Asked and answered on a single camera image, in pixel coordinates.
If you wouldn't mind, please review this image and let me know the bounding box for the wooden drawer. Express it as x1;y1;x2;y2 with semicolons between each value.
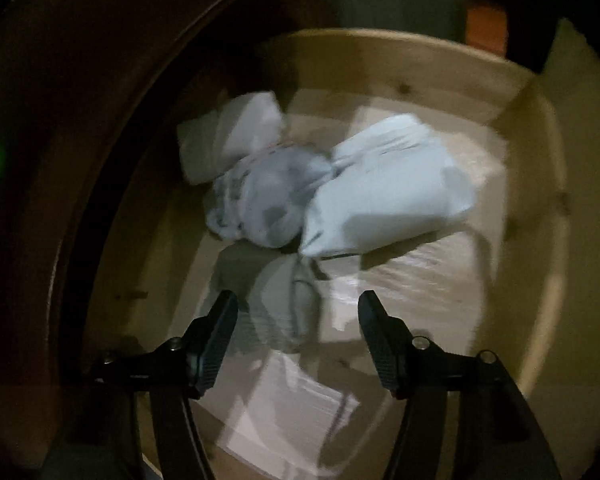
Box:
42;27;600;479

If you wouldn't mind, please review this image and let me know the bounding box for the grey rolled underwear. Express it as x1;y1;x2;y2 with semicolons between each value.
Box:
214;244;332;356

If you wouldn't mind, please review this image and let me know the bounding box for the pale grey folded underwear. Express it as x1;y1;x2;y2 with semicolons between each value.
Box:
176;91;335;248

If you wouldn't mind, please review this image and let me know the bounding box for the light blue underwear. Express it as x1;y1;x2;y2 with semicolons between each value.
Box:
299;114;477;258

